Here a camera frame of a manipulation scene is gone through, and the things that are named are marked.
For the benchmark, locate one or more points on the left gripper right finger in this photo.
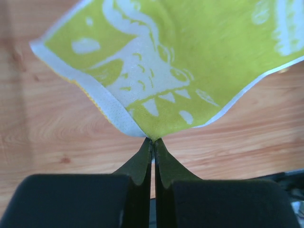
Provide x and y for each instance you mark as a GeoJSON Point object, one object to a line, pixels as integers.
{"type": "Point", "coordinates": [183, 200]}

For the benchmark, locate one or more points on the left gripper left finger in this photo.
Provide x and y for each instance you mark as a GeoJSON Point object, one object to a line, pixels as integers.
{"type": "Point", "coordinates": [117, 200]}

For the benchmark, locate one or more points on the yellow green towel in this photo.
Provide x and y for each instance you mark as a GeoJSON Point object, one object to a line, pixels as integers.
{"type": "Point", "coordinates": [156, 67]}

